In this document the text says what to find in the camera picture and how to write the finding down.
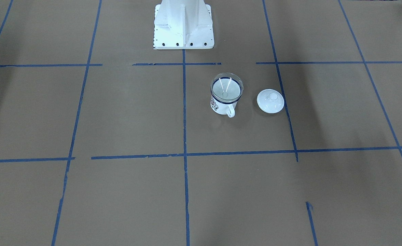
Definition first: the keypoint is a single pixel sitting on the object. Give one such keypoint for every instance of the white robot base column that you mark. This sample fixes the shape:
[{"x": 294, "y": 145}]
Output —
[{"x": 183, "y": 17}]

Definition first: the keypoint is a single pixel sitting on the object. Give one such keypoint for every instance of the white metal base plate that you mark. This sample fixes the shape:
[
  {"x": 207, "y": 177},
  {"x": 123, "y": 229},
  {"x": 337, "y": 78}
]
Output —
[{"x": 183, "y": 42}]

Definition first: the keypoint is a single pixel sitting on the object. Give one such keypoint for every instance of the white enamel mug blue rim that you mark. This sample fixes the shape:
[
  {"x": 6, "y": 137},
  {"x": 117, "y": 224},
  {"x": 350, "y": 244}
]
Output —
[{"x": 221, "y": 107}]

